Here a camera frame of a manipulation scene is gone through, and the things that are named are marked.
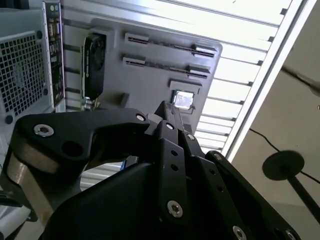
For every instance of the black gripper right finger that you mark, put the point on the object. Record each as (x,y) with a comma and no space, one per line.
(225,200)

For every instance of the blue RAM stick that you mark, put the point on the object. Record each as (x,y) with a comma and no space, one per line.
(170,45)

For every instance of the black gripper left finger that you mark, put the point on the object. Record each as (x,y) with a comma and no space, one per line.
(75,130)

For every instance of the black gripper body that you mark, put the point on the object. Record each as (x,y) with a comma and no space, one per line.
(112,207)

